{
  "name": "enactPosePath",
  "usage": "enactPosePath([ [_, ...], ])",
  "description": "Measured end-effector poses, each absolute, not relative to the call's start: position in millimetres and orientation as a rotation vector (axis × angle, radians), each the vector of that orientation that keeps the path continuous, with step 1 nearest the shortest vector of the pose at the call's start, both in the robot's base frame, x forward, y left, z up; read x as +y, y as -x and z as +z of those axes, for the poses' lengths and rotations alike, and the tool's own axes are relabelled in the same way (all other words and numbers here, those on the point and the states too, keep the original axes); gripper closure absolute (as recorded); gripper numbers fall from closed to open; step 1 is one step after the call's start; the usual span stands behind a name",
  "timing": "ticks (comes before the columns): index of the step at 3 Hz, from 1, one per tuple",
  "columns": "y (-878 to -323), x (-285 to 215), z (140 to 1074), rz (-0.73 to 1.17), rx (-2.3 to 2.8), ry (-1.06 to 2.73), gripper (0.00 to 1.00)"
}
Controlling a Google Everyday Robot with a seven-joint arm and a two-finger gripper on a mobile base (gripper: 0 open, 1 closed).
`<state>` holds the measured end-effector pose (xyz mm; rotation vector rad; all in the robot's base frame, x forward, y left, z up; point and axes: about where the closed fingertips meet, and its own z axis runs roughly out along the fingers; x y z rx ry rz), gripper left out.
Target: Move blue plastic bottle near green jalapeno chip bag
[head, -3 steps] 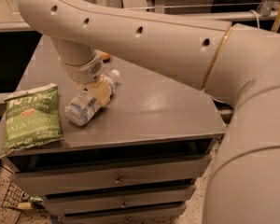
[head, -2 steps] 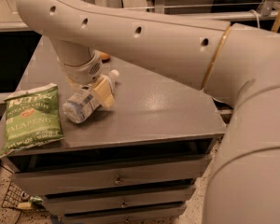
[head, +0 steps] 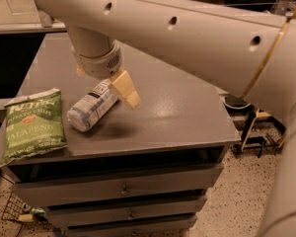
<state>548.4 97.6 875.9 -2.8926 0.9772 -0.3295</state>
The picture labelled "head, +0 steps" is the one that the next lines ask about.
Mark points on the bottom grey drawer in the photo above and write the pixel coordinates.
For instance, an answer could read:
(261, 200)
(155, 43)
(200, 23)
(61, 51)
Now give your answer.
(135, 227)

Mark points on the green jalapeno chip bag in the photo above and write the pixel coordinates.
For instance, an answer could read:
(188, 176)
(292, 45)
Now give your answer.
(33, 126)

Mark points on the black wire basket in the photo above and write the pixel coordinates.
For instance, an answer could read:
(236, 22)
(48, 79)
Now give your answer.
(14, 208)

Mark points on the top grey drawer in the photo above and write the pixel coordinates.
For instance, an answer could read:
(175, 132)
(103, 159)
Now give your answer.
(119, 185)

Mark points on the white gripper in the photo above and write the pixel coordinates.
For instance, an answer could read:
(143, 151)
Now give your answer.
(100, 65)

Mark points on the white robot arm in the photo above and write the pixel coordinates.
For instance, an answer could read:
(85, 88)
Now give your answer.
(249, 54)

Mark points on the grey metal railing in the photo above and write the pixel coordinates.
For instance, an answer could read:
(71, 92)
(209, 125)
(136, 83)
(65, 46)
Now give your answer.
(24, 23)

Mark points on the middle grey drawer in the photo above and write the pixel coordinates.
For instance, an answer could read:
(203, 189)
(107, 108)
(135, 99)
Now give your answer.
(125, 211)

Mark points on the grey drawer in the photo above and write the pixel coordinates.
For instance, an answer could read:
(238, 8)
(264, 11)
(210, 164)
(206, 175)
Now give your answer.
(125, 211)
(135, 227)
(119, 185)

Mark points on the blue plastic water bottle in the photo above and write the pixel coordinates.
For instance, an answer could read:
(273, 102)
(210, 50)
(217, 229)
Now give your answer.
(92, 107)

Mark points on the grey drawer cabinet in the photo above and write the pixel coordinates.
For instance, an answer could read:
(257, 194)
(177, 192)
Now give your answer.
(179, 122)

